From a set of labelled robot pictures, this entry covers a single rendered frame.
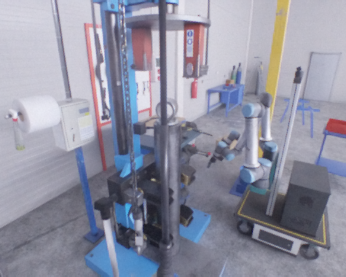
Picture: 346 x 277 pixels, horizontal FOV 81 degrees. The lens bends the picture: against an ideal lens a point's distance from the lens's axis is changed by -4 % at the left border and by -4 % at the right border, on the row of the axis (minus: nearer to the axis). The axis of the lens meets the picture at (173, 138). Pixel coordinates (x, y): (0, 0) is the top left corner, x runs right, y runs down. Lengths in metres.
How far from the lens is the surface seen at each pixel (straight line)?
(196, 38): 1.41
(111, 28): 1.61
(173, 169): 1.66
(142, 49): 1.56
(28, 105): 1.81
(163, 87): 0.53
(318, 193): 2.31
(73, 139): 2.03
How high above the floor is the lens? 1.95
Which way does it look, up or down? 22 degrees down
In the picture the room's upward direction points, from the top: straight up
